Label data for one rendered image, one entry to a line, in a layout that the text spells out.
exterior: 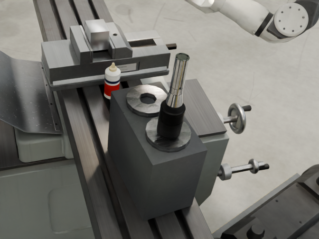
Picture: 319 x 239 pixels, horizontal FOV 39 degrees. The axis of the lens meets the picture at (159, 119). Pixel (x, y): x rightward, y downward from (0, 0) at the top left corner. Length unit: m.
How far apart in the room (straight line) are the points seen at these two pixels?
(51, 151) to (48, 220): 0.32
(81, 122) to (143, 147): 0.34
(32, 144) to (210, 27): 2.31
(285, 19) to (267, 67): 2.03
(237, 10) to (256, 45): 2.19
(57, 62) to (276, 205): 0.82
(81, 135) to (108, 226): 0.27
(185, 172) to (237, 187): 1.43
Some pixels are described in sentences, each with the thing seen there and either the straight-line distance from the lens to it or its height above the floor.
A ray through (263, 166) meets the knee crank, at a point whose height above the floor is 0.52.
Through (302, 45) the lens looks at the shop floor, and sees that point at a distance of 3.49.
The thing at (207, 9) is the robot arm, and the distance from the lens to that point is 1.19.
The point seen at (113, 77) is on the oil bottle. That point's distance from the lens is 1.19.
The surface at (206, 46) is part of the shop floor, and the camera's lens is 3.19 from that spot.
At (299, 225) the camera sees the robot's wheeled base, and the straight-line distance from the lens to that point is 1.53.
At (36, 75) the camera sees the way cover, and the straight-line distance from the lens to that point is 1.42.
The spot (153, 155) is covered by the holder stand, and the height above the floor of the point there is 1.12.
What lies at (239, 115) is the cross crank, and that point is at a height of 0.68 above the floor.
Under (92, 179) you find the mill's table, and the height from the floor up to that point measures 0.93.
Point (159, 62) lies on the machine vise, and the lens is 1.32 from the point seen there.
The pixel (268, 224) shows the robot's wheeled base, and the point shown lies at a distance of 1.50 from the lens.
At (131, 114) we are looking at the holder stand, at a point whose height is 1.12.
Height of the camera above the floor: 1.76
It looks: 44 degrees down
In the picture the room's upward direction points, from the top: 10 degrees clockwise
